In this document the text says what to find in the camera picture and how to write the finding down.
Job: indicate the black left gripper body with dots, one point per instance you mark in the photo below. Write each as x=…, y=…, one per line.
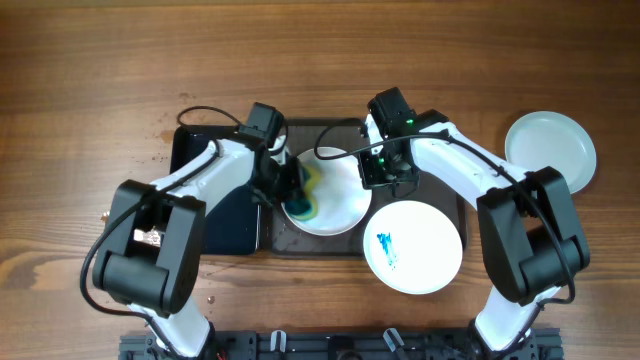
x=282, y=184

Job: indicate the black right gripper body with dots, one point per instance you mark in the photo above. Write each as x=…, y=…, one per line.
x=380, y=170

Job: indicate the green yellow sponge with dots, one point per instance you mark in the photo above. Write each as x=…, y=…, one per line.
x=303, y=204

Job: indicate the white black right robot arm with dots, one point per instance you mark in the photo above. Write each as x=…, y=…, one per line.
x=532, y=241

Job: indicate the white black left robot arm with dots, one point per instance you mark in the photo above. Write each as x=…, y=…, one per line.
x=146, y=261

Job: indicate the dark brown serving tray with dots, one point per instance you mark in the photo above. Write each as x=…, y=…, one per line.
x=280, y=236

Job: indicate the black water basin tray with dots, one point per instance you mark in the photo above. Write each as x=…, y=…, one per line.
x=233, y=226

